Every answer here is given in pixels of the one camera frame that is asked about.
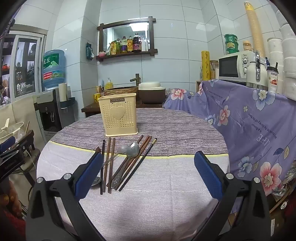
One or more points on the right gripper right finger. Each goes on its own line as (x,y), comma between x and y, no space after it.
(252,220)

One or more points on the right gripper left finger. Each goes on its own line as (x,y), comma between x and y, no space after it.
(44,222)

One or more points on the brown wooden chopstick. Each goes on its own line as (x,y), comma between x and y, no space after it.
(111,166)
(106,166)

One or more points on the dark black chopstick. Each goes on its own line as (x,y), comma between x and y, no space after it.
(102,169)

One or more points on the reddish brown chopstick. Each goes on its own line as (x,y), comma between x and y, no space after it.
(122,166)
(128,169)
(127,165)

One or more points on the black chopstick yellow band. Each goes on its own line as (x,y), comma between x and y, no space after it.
(138,164)

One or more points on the water dispenser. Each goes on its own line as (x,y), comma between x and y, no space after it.
(54,113)

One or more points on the blue water jug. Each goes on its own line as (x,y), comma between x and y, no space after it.
(53,72)

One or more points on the purple floral cloth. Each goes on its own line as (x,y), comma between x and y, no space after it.
(258,128)

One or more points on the dark wooden counter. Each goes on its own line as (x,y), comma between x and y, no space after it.
(94,108)

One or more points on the yellow mug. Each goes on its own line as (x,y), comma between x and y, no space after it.
(97,97)

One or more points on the cream plastic utensil holder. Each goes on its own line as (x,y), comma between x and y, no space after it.
(119,114)

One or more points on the yellow soap bottle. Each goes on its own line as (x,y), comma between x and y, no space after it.
(109,84)

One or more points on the green hanging packet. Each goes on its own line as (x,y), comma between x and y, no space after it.
(89,52)

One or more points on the woven basket sink basin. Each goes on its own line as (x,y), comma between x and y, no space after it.
(120,90)

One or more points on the wooden faucet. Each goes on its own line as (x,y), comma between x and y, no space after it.
(137,79)

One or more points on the milk tea cup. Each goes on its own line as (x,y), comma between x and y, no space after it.
(272,75)

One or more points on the white microwave oven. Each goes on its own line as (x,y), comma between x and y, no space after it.
(233,67)

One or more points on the white brown rice cooker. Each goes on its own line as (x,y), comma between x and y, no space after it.
(151,93)

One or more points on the yellow roll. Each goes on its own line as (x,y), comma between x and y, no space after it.
(206,67)

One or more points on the dark soy sauce bottle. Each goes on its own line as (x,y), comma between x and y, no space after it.
(137,43)

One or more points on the wooden framed mirror shelf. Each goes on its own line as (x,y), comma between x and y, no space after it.
(115,39)

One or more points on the white bowl stack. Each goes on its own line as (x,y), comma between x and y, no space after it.
(282,56)

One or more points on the stack of paper cups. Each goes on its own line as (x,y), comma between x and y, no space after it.
(258,44)

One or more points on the green instant noodle cups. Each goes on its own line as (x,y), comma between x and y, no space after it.
(231,43)

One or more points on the white kettle chrome handle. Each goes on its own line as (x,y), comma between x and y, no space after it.
(256,76)

